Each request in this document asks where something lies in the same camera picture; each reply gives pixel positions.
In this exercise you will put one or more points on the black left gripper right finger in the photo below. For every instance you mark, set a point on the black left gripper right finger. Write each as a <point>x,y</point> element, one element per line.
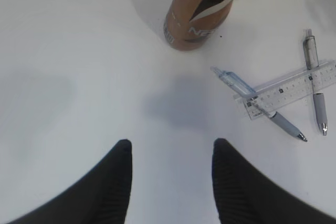
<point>245,195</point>

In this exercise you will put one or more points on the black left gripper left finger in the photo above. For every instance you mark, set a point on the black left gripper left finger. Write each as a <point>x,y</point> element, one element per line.
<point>101,196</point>

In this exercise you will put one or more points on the clear plastic ruler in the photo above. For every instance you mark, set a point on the clear plastic ruler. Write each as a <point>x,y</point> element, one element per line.
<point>295,86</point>

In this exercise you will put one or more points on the grey grip pen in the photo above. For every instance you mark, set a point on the grey grip pen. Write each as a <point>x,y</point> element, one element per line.
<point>312,63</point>
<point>233,81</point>

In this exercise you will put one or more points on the brown coffee drink bottle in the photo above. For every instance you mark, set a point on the brown coffee drink bottle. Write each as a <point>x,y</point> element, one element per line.
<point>190,23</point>

